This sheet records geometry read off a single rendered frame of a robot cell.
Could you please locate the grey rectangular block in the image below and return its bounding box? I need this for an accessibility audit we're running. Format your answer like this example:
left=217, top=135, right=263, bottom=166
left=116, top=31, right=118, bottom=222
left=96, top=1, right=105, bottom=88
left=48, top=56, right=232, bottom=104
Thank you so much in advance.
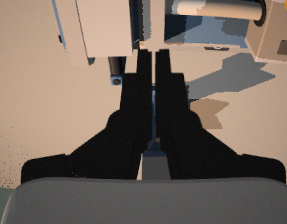
left=76, top=0, right=134, bottom=58

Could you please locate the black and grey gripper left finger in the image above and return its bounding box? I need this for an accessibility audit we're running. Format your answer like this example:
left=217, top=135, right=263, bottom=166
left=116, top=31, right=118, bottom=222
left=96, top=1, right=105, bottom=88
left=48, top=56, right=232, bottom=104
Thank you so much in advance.
left=21, top=49, right=152, bottom=184

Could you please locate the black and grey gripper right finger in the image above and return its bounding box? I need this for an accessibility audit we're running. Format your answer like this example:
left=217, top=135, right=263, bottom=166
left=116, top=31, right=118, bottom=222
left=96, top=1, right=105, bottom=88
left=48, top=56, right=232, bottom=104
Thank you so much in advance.
left=155, top=49, right=286, bottom=184

